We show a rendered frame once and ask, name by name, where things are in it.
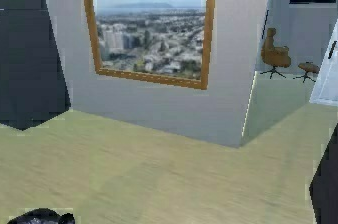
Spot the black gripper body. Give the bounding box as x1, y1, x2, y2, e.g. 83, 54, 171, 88
6, 208, 76, 224

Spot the dark grey cabinet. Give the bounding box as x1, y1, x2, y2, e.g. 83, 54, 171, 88
0, 0, 72, 131

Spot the gold framed city picture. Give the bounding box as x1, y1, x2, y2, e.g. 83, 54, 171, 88
83, 0, 216, 91

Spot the brown swivel armchair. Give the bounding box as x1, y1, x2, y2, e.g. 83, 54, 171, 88
260, 27, 292, 80

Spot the brown swivel footstool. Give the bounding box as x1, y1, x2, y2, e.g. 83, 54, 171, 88
292, 61, 321, 84

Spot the dark window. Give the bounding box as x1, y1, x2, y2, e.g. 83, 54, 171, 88
289, 0, 337, 5

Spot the black door handle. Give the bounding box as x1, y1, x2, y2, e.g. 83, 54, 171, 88
328, 40, 338, 60

